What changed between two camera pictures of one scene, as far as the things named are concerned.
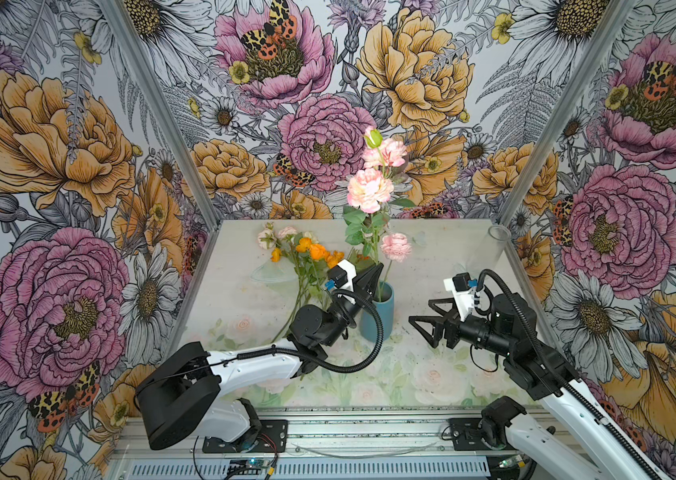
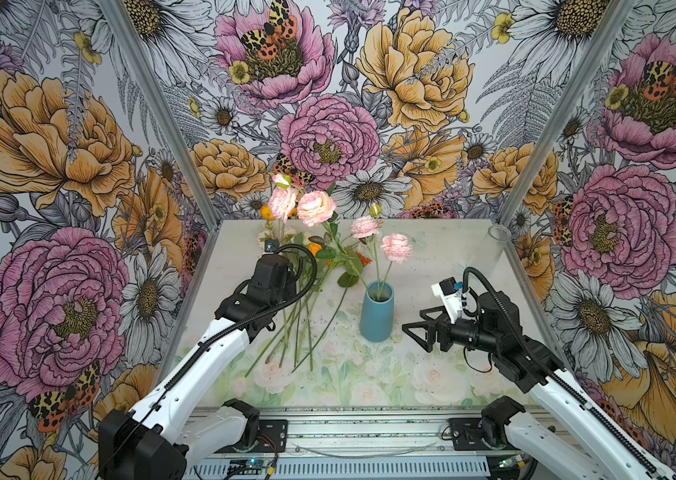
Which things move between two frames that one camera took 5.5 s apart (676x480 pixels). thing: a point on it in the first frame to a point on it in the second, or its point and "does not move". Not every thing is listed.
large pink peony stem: (372, 191) to (318, 208)
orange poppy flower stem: (310, 294) to (315, 252)
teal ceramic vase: (384, 300) does not move
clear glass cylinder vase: (486, 255) does not move
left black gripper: (375, 274) to (290, 287)
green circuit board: (251, 466) does not move
